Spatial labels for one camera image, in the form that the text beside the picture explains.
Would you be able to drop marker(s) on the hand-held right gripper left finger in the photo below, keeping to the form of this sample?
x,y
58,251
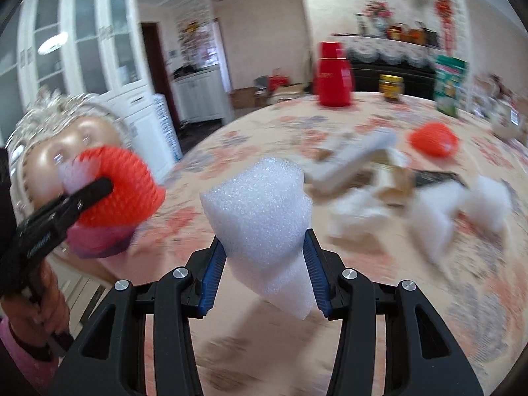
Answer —
x,y
211,280

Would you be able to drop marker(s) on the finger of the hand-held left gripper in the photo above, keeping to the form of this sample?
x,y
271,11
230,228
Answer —
x,y
88,194

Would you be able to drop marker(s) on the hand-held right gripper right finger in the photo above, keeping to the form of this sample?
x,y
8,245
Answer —
x,y
318,280

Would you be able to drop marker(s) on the red foam fruit net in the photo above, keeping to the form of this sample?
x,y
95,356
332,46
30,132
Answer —
x,y
432,140
123,189

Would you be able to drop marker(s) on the white foam block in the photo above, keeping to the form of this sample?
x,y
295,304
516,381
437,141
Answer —
x,y
255,214

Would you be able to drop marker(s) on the person's left forearm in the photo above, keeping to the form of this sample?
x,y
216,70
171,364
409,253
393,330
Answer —
x,y
20,363

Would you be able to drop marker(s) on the person's left hand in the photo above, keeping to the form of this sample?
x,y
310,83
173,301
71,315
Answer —
x,y
45,301

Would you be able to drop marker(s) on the ornate cream padded chair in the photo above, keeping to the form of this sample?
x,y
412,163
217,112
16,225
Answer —
x,y
49,148

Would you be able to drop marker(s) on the beige cardboard piece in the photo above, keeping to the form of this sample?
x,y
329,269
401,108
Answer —
x,y
396,185

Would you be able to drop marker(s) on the low white cabinet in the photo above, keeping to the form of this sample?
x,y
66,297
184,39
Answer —
x,y
202,95

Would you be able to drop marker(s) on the flat black packet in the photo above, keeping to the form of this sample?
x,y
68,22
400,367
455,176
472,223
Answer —
x,y
437,177

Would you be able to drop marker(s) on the tall white glass-door cabinet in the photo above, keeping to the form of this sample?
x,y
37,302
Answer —
x,y
86,29

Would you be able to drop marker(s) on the brown cardboard box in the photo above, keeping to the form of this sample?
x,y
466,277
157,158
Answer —
x,y
242,98

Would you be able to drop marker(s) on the red shopping bag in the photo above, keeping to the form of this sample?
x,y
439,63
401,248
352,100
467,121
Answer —
x,y
278,82

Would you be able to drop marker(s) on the yellow-lidded jar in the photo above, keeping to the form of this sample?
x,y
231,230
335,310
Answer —
x,y
391,88

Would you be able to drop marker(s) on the red thermos jug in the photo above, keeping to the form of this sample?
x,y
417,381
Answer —
x,y
335,74

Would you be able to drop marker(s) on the dark wooden sideboard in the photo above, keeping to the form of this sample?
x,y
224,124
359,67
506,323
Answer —
x,y
392,72

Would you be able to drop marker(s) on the green snack package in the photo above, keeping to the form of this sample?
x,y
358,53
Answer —
x,y
450,86

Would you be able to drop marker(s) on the white lace cloth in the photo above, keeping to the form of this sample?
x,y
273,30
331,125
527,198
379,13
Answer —
x,y
387,49

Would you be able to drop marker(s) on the yellow and red gift box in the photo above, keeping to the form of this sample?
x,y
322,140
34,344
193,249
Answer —
x,y
397,32

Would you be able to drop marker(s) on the orange gift box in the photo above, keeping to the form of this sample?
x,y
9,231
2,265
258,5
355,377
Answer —
x,y
416,35

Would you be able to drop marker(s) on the black box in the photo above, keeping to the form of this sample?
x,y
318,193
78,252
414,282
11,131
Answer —
x,y
432,38

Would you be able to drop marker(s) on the pink flower bouquet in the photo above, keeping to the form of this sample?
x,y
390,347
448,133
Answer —
x,y
377,10

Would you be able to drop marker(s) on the wall photo panel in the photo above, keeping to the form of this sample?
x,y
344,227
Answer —
x,y
196,41

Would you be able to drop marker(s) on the red knot wall ornament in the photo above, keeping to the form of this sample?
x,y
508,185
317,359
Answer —
x,y
445,20

